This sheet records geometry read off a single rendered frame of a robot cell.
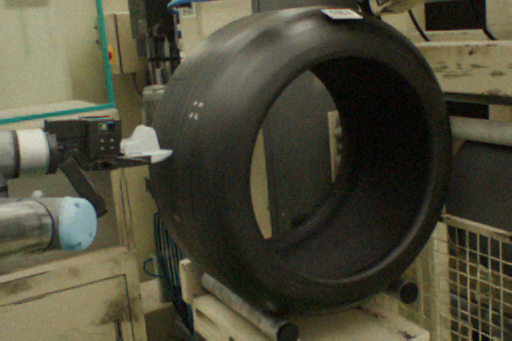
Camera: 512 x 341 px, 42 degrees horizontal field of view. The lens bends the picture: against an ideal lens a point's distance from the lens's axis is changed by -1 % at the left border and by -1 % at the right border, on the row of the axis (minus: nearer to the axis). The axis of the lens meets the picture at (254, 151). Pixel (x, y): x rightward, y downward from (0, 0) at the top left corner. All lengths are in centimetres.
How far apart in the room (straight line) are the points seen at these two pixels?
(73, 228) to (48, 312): 82
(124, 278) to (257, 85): 85
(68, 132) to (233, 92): 27
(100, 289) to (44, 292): 14
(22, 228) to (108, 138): 26
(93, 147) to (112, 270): 74
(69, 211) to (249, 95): 34
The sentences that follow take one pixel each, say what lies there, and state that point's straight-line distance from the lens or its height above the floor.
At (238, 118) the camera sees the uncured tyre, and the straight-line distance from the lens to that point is 107.
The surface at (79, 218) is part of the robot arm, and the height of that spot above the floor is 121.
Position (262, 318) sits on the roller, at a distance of 127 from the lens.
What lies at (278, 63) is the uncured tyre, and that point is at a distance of 109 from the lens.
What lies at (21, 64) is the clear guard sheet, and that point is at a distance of 166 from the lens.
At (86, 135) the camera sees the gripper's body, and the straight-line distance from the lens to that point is 108.
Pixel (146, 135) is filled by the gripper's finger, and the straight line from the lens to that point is 111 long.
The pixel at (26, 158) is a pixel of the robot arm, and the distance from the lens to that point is 105.
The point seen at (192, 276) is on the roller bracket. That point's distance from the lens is 150.
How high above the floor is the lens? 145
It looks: 11 degrees down
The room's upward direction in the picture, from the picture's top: 5 degrees counter-clockwise
